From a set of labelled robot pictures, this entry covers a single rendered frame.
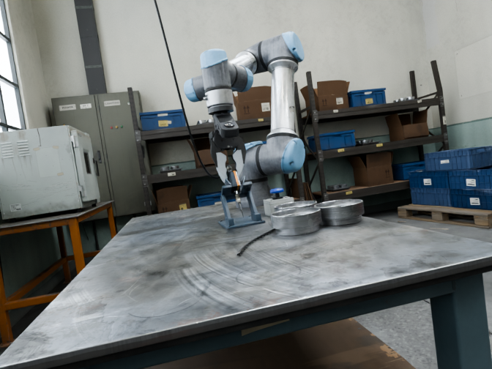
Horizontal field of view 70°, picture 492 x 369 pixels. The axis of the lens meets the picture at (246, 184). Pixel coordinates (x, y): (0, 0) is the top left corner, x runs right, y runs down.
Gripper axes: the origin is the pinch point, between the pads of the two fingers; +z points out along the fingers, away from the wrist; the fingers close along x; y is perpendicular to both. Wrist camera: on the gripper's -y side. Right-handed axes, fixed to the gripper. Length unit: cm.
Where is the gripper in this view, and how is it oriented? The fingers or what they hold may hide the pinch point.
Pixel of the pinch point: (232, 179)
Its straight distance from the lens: 97.0
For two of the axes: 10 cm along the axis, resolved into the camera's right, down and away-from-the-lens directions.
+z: 1.4, 9.9, 0.5
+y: -2.5, -0.2, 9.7
